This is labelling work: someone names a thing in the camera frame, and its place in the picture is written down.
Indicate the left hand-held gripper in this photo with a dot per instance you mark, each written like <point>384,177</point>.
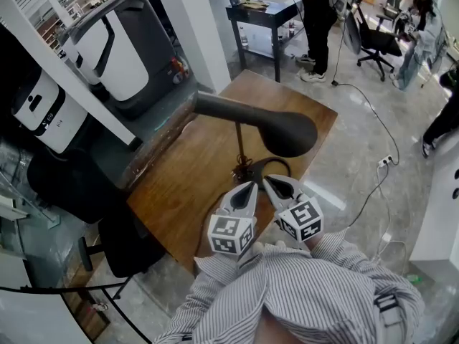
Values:
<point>229,233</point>

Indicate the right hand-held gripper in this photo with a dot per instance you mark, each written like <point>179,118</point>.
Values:
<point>301,219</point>

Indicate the dark grey desk lamp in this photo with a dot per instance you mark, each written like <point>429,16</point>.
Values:
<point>283,129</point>

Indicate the person's left forearm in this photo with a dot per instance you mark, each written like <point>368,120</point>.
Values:
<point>211,289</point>

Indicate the person's right forearm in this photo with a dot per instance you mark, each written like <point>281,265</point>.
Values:
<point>344,260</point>

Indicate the brown wooden table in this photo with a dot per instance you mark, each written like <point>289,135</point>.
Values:
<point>186,177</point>

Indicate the person's striped shirt torso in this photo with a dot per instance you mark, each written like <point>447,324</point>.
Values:
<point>305,299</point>

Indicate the white power strip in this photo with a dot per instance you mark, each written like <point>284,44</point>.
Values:
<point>385,161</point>

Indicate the white cabinet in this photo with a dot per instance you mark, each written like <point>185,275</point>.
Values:
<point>439,210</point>

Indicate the black office chair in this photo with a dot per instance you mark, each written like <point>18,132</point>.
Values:
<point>86,188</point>

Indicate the black swivel chair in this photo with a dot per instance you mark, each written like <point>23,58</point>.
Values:
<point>376,41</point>

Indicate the white and black service robot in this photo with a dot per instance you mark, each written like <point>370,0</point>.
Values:
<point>125,56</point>

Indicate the black side table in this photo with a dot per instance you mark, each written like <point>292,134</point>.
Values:
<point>267,13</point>

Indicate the white curved counter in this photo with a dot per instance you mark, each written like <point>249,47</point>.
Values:
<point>32,321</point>

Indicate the small white box appliance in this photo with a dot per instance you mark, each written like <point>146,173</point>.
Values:
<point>46,109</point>

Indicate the dark mug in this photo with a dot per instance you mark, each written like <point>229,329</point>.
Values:
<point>235,1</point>

